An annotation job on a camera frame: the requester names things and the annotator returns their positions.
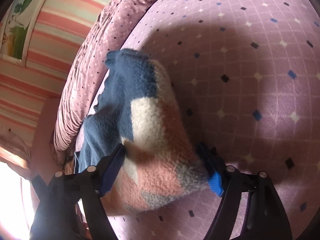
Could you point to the navy argyle knit sweater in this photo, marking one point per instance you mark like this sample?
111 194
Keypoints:
138 109

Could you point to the purple diamond-pattern bed sheet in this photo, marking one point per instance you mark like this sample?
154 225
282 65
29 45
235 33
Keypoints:
246 76

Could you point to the framed green wall picture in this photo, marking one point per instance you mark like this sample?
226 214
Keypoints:
17 26

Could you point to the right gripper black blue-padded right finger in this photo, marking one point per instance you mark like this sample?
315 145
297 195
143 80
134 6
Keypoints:
265 216

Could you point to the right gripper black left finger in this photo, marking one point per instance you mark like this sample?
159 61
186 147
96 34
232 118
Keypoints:
56 218

